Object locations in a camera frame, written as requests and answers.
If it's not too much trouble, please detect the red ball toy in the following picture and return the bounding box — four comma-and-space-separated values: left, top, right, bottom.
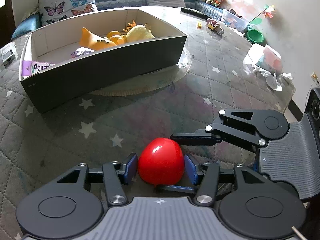
138, 138, 184, 186

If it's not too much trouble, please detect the yellow plush chick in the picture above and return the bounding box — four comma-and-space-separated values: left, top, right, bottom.
123, 20, 155, 43

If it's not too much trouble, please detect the clear glitter cube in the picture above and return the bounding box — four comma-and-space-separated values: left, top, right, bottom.
71, 47, 95, 59

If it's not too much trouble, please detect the yellow dinosaur toy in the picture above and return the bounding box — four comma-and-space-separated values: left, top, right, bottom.
107, 30, 126, 45

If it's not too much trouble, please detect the orange dinosaur toy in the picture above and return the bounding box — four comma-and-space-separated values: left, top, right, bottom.
79, 27, 116, 51

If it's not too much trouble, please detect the purple cheers card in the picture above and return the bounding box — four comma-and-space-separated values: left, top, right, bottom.
22, 60, 54, 78

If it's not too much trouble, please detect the crumpled plastic bag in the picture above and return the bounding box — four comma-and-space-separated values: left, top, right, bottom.
242, 43, 295, 92

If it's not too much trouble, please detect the grey quilted star cover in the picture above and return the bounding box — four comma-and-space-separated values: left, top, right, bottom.
1, 8, 295, 239

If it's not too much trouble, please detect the small toy car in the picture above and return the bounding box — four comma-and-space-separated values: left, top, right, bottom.
207, 18, 224, 36

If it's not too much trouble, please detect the green plastic bowl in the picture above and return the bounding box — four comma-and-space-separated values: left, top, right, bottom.
246, 29, 264, 43

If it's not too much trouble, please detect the clear plastic storage box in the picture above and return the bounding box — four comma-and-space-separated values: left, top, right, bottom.
221, 9, 248, 33

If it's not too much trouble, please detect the black remote control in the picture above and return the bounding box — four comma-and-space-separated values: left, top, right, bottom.
181, 7, 210, 20

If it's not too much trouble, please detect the grey cardboard box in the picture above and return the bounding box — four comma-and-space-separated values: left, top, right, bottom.
19, 8, 187, 113

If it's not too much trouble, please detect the colourful pinwheel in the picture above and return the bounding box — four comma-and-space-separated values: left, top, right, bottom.
249, 5, 275, 25

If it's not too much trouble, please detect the blue sofa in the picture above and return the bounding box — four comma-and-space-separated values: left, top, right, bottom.
11, 0, 223, 40

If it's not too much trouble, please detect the white remote control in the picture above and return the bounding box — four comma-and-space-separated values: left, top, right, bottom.
1, 42, 18, 66

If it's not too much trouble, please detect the butterfly print pillow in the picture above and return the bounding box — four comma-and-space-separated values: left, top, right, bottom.
38, 0, 98, 26

